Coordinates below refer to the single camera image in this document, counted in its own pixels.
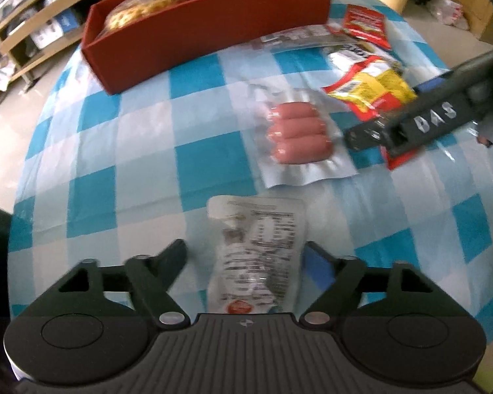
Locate white green cake packet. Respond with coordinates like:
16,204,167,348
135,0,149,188
323,44,403,73

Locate blue white appliance box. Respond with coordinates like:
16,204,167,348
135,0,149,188
30,8,82,50

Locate vacuum packed sausages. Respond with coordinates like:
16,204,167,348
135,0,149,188
244,84,357,188

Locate white pouch with text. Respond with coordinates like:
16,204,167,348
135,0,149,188
206,195,307,314

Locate red ketchup style packet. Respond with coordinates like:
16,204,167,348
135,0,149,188
343,5,392,51

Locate waffle snack bag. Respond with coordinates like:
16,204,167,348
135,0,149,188
101,0,184,35

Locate red yellow snack bag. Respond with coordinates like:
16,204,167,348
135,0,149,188
322,54,420,171

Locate red cardboard box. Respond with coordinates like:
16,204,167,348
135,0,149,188
81,0,331,94

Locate wooden tv stand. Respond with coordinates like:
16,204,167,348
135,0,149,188
0,0,150,112

